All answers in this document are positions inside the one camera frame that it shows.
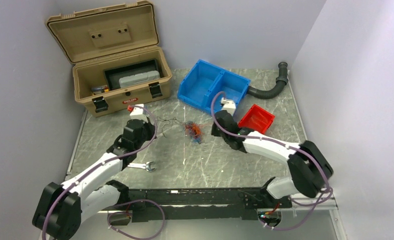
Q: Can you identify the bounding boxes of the orange wire bundle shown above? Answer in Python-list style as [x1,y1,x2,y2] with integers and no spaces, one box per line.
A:
[183,121,203,138]

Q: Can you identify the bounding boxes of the red plastic bin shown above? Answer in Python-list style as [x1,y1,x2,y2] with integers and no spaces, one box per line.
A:
[238,104,275,134]

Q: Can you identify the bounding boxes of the blue wire bundle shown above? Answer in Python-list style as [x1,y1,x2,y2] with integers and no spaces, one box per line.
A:
[185,121,204,145]

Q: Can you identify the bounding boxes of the black wire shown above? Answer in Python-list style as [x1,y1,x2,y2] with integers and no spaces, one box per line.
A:
[155,116,187,138]

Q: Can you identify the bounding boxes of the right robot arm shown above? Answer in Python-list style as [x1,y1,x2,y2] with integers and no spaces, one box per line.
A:
[211,110,334,208]

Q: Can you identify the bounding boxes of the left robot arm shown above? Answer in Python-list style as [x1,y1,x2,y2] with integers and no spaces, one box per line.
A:
[32,113,156,240]

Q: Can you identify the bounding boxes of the silver open-end wrench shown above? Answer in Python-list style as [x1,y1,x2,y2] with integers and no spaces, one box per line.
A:
[127,161,156,172]

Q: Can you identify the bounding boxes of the blue double plastic bin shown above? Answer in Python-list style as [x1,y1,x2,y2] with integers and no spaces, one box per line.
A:
[177,59,251,114]

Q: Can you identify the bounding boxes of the grey case in toolbox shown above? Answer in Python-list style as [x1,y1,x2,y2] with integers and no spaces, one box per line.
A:
[118,70,160,88]

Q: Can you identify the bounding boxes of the yellow black tool in toolbox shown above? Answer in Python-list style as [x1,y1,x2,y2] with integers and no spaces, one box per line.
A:
[91,85,110,95]

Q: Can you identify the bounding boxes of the black tray in toolbox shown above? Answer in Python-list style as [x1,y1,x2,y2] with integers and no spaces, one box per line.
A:
[104,58,160,90]

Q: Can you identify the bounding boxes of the tan plastic toolbox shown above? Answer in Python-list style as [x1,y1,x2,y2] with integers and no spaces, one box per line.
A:
[46,0,172,117]

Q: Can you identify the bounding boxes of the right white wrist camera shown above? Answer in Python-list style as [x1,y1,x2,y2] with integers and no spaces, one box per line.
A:
[220,97,236,116]

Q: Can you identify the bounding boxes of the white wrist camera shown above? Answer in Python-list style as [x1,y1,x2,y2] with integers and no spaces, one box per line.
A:
[220,97,236,116]
[127,104,147,122]

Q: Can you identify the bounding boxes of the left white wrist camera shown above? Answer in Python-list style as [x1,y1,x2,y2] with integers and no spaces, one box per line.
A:
[127,104,147,122]

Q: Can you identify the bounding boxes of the black corrugated hose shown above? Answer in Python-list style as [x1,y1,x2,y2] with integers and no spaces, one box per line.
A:
[247,61,289,100]

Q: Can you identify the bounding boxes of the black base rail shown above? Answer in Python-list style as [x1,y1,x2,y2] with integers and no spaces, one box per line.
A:
[114,187,292,223]

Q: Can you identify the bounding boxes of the aluminium frame rail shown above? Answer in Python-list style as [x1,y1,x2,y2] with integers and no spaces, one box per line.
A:
[46,190,339,216]

